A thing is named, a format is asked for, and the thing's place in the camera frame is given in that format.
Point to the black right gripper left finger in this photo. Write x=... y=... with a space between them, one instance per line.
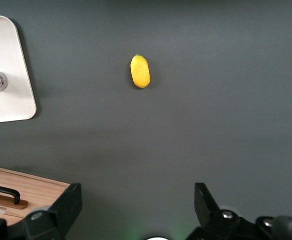
x=66 y=207

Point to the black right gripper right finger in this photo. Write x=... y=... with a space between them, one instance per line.
x=205 y=205

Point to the white plastic tray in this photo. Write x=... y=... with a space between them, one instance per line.
x=8 y=50

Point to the wooden box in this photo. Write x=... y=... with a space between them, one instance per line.
x=41 y=190

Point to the yellow mango fruit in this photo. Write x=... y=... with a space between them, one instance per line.
x=140 y=71

